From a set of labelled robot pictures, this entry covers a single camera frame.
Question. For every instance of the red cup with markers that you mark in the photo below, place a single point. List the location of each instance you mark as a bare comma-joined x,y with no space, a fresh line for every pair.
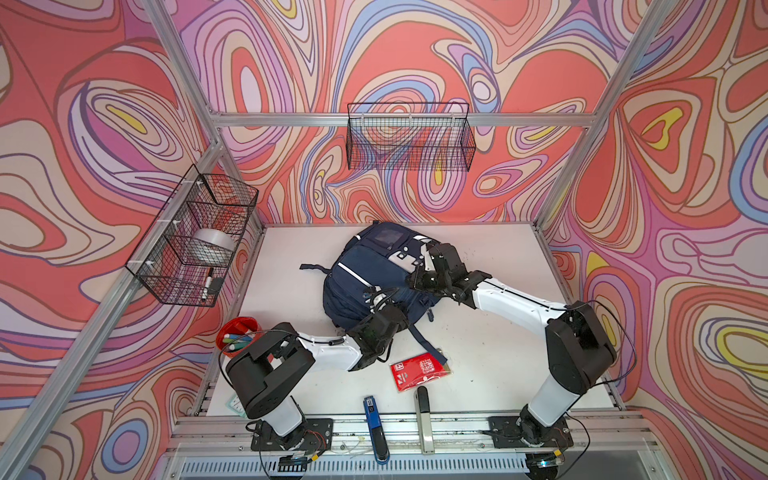
237,334

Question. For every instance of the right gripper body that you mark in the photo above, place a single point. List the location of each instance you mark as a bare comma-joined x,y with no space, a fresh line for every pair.
430,280

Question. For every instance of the blue stapler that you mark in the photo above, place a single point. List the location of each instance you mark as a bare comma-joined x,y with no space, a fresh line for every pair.
376,432

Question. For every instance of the white tape roll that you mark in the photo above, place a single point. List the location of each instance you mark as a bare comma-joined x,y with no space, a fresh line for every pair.
212,247

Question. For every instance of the left wire basket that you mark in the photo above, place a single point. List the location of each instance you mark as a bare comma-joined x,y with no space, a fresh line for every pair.
186,257

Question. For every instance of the wire basket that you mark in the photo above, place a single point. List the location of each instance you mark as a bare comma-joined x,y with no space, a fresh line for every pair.
186,257
409,136

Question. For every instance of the back wire basket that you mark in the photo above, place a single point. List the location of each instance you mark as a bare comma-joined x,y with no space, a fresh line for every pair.
409,136

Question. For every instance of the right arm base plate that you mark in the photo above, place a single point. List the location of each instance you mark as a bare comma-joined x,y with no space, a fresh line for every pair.
512,432

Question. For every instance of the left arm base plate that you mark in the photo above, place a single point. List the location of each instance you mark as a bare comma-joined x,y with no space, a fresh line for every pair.
312,436

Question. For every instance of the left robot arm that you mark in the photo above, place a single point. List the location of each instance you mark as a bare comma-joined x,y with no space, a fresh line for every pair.
264,374

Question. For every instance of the marker in basket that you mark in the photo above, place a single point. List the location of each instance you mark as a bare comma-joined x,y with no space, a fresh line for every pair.
207,283

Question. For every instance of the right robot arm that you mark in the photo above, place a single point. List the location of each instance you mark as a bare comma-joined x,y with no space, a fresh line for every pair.
578,349

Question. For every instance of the navy blue backpack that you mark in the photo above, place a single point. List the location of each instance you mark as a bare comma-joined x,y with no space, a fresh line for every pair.
375,263

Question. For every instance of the red packet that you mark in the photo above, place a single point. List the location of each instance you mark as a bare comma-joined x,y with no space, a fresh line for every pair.
416,371

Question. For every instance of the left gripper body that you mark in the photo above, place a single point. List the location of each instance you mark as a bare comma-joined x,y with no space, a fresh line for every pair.
402,324

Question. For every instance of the black beige stapler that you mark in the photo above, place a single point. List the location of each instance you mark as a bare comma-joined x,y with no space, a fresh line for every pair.
423,417

